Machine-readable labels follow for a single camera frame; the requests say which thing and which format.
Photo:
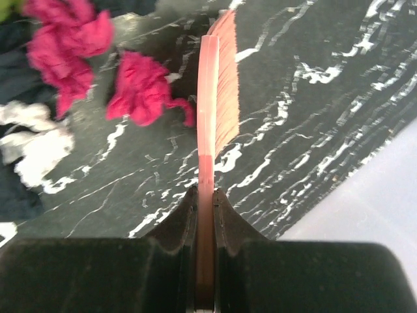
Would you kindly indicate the dark navy paper scrap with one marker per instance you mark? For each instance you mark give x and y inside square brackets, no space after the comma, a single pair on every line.
[19,81]

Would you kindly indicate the magenta paper scrap far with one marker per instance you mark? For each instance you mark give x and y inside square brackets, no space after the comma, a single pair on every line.
[143,92]

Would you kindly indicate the pink hand brush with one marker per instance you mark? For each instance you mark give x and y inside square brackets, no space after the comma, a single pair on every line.
[217,125]

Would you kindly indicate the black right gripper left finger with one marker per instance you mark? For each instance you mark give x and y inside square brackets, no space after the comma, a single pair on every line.
[153,273]

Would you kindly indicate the magenta paper scrap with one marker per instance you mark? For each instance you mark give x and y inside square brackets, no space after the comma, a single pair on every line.
[71,32]
[143,92]

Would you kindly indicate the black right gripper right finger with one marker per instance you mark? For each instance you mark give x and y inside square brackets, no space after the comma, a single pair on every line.
[256,274]

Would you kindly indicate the white paper scrap left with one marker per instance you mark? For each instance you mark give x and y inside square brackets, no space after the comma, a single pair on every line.
[37,150]

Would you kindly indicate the magenta paper scrap left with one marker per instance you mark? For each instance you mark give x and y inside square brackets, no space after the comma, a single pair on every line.
[71,32]

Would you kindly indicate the green paper scrap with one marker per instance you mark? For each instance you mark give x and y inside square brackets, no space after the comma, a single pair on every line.
[7,7]

